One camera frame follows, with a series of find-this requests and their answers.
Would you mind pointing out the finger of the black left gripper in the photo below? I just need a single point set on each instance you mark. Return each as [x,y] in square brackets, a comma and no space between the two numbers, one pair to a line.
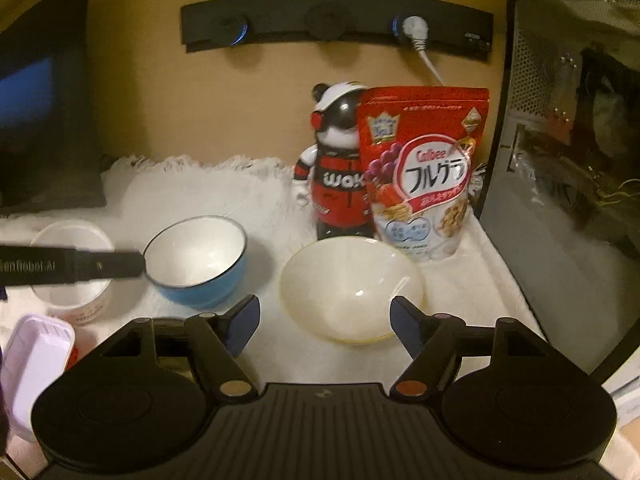
[50,265]

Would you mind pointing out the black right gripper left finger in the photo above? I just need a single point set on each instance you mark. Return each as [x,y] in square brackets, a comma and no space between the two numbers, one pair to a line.
[238,325]

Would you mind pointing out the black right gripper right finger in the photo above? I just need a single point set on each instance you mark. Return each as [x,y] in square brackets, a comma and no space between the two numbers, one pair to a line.
[415,330]

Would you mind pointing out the white plastic cup bowl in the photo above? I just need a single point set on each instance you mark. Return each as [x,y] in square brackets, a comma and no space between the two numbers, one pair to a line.
[73,297]

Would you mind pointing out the blue enamel bowl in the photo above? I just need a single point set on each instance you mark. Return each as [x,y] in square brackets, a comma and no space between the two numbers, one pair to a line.
[197,262]

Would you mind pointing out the cream ceramic bowl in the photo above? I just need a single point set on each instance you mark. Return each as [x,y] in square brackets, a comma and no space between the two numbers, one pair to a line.
[340,289]

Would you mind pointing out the lavender plastic tray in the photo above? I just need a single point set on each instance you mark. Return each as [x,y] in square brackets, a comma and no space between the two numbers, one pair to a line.
[36,354]

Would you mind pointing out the white fluffy cloth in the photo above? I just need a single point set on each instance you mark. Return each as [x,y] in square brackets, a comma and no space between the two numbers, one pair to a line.
[143,197]

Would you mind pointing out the black monitor screen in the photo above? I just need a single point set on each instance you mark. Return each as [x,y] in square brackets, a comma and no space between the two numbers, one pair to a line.
[50,155]

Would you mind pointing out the red panda robot figurine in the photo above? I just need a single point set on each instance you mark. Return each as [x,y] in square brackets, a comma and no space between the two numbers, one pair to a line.
[328,174]

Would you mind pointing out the red granola cereal bag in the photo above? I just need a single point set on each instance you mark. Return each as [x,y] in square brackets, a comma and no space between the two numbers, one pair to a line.
[416,147]

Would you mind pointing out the white plug with cable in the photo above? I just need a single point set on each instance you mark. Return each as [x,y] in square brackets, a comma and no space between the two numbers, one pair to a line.
[415,29]

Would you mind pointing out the black wall power strip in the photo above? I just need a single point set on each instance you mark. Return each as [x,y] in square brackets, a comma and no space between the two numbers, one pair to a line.
[451,28]

